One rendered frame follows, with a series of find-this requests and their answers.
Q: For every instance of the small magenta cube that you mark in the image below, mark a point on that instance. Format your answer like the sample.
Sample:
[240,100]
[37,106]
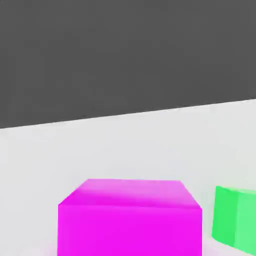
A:
[130,226]

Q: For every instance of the small green cube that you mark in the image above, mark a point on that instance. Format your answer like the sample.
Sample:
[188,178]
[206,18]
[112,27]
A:
[234,218]

